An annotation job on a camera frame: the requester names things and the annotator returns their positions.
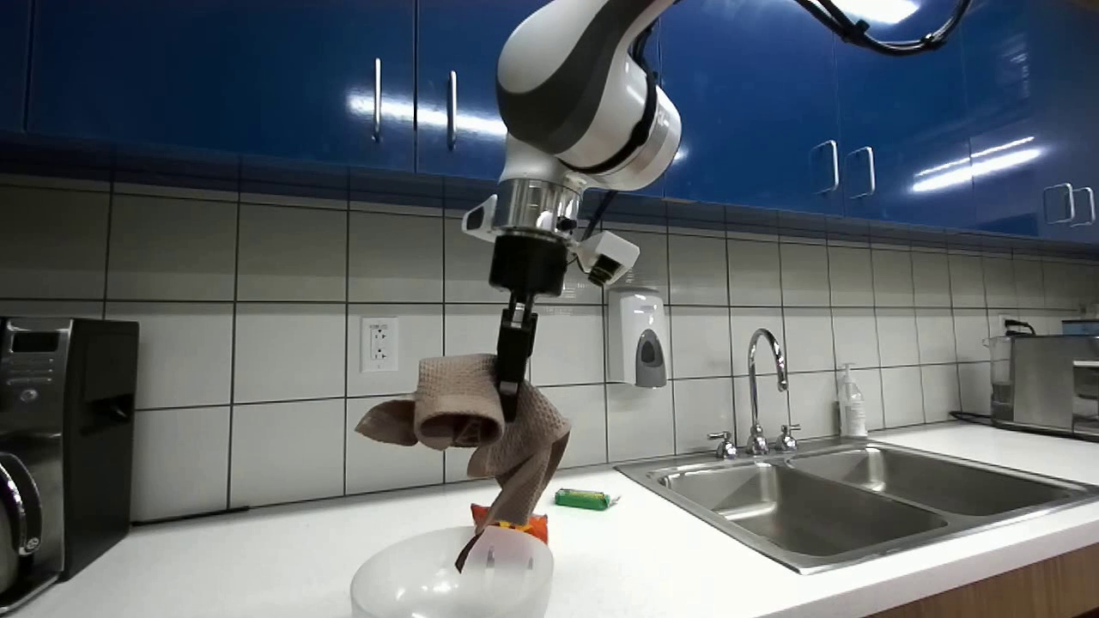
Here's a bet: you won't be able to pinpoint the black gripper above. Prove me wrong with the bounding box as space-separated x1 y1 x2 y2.
487 233 568 390

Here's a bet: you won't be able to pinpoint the grey brown towel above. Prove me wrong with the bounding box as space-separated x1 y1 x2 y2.
356 354 569 526

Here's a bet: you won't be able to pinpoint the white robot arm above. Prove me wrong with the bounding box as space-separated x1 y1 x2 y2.
487 0 682 394

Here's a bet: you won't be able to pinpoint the translucent white plastic bowl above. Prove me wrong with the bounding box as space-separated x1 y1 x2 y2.
349 526 553 618

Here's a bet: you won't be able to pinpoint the green sponge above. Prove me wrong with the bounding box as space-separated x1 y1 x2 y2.
553 488 619 512

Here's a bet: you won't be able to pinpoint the orange snack bag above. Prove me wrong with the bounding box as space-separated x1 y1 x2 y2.
469 500 551 547

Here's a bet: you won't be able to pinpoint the chrome kitchen faucet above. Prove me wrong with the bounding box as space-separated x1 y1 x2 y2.
705 327 805 459

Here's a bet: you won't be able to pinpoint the white soap bottle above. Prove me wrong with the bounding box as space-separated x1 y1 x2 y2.
839 363 870 438

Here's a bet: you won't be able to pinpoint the stainless steel double sink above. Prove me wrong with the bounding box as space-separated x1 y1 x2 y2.
629 442 1097 572

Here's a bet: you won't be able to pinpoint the black coffee maker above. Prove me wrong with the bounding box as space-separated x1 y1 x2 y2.
0 317 139 618

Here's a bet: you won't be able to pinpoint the blue upper cabinets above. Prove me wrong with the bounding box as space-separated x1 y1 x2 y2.
5 0 1097 248

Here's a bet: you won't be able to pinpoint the silver toaster appliance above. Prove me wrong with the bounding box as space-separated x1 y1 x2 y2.
1007 320 1099 437

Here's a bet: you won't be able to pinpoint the wooden lower cabinet drawers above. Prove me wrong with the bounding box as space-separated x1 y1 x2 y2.
871 547 1099 618

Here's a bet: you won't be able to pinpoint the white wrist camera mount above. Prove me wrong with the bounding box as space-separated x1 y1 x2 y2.
460 184 640 288

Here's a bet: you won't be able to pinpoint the white wall soap dispenser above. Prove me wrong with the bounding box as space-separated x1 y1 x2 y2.
608 293 671 389

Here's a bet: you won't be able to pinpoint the white wall power outlet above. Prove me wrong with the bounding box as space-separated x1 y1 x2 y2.
364 320 398 370

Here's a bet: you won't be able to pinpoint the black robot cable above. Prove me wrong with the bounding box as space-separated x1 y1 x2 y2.
795 0 975 58

